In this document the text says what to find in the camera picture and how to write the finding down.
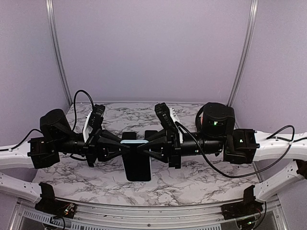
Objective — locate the left aluminium frame post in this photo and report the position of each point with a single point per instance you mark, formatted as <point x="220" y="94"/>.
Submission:
<point x="56" y="47"/>

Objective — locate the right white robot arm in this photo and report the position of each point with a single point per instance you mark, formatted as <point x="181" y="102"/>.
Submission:
<point x="246" y="146"/>

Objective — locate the black phone with camera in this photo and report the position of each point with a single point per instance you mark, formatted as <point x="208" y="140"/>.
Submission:
<point x="129" y="136"/>

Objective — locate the aluminium frame post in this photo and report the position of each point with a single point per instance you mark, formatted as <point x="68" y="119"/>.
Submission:
<point x="254" y="4"/>
<point x="56" y="47"/>

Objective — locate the front aluminium rail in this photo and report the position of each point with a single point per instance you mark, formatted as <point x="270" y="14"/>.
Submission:
<point x="91" y="216"/>

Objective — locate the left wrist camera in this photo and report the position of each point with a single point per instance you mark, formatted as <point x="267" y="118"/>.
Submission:
<point x="93" y="121"/>

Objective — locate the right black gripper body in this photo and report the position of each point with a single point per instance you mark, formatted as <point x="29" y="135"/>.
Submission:
<point x="175" y="151"/>

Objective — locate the red white patterned bowl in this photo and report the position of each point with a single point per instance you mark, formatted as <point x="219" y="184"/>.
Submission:
<point x="201" y="119"/>

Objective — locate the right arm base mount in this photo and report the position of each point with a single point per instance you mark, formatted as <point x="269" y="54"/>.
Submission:
<point x="247" y="206"/>

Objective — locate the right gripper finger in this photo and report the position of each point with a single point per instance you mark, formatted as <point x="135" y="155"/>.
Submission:
<point x="159" y="154"/>
<point x="161" y="140"/>

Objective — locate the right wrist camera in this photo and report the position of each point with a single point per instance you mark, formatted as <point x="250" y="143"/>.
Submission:
<point x="167" y="119"/>

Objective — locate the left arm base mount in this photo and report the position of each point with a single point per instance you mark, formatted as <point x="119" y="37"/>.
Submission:
<point x="49" y="204"/>

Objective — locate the right aluminium frame post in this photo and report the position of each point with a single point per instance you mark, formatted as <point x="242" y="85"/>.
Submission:
<point x="254" y="4"/>

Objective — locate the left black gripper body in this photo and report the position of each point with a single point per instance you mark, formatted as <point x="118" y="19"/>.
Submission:
<point x="90" y="149"/>

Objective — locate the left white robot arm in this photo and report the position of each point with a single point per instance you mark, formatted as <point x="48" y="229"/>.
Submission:
<point x="33" y="153"/>

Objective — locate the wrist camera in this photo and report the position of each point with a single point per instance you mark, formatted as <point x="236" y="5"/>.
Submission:
<point x="167" y="119"/>
<point x="93" y="121"/>

